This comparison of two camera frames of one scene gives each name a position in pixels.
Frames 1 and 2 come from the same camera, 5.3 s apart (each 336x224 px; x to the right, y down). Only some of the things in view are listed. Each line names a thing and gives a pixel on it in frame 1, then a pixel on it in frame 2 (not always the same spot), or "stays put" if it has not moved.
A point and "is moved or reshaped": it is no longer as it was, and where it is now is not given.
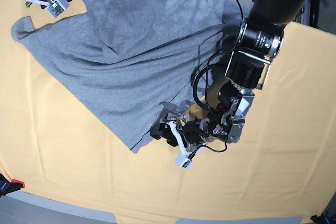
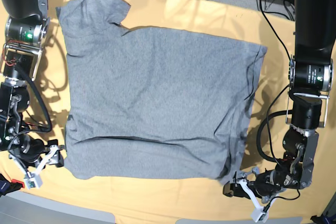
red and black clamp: (7, 187) stays put
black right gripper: (195, 132) → (267, 183)
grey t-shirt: (134, 50) is moved or reshaped
